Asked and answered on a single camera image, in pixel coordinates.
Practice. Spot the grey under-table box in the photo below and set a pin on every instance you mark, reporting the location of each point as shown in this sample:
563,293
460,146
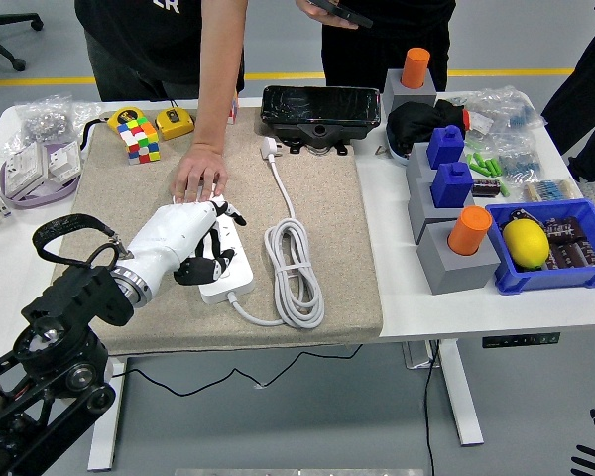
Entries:
416,357

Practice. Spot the blue block with knob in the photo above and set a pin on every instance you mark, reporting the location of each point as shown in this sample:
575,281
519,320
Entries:
451,186
445,146

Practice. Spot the white socket box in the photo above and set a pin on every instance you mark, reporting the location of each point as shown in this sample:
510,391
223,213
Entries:
25,168
65,158

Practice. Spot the dark printed capacitor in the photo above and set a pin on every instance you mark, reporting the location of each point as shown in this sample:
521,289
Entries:
486,188

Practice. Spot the black smartphone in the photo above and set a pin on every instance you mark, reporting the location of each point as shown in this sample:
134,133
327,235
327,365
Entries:
349,17

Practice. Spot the grey-brown mat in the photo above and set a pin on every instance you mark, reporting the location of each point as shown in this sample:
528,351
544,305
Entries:
337,248

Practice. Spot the white power strip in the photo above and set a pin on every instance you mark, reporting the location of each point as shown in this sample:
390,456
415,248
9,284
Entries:
240,277

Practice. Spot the person's hand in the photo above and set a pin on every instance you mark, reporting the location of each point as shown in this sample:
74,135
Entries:
322,15

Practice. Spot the purple tray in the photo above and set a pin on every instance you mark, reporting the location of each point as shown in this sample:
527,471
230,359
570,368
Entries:
35,202

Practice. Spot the black cloth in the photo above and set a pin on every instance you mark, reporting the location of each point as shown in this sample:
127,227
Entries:
421,121

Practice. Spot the black table control panel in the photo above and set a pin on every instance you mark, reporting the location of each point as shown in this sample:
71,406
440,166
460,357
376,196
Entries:
520,340

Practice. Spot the large clear bag of resistors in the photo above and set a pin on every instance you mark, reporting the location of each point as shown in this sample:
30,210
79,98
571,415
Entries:
511,111

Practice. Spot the person's left forearm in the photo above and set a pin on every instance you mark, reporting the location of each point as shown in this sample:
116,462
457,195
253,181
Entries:
220,74

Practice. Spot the colourful puzzle cube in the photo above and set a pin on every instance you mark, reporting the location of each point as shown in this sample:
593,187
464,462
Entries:
234,109
139,141

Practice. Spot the small green cylinder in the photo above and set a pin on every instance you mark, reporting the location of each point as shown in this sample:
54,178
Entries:
482,163
494,167
504,187
471,162

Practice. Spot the black film-wrapped device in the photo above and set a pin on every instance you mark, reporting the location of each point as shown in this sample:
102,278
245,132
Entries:
322,106

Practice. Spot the clear bag of tan resistors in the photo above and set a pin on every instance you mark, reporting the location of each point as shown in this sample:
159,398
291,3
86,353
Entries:
550,190

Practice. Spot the clear bag of blue resistors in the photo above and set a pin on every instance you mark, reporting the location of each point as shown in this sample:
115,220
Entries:
520,161

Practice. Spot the black office chair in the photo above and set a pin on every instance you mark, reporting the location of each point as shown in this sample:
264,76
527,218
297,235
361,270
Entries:
35,22

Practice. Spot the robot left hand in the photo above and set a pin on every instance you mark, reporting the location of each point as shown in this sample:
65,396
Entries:
168,238

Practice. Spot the white table leg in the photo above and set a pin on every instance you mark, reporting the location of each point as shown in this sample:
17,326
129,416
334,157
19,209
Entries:
458,396
104,441

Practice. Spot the yellow lemon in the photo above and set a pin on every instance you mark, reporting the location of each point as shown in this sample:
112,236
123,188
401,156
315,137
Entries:
525,245

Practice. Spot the clear bag of metal nuts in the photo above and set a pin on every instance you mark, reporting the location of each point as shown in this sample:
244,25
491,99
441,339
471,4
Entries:
44,124

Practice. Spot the grey square block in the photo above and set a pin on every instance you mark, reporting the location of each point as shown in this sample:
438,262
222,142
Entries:
416,161
421,208
456,275
409,96

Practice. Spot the small black clip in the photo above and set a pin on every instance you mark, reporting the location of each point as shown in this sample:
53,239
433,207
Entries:
518,215

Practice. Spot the dark brown capacitor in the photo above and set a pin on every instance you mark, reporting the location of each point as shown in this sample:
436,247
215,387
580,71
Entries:
565,229
575,255

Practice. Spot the square yellow tape measure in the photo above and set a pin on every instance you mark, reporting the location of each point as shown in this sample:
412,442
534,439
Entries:
176,126

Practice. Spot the white blue round dish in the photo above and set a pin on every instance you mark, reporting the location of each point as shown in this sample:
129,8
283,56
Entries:
399,157

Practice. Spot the round yellow tape measure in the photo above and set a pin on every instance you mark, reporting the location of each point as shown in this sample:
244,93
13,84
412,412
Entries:
124,115

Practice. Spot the red white labelled item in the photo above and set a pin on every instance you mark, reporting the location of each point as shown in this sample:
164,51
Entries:
478,123

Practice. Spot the blue plastic bin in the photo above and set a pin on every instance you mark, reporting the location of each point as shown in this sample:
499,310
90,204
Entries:
550,281

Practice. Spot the person's left hand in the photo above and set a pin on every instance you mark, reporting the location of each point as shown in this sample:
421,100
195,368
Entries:
198,171

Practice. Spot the orange cylinder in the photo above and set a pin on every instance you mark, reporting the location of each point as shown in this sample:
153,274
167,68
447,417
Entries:
416,67
468,230

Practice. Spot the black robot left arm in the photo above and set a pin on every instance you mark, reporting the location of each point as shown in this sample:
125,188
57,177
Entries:
74,297

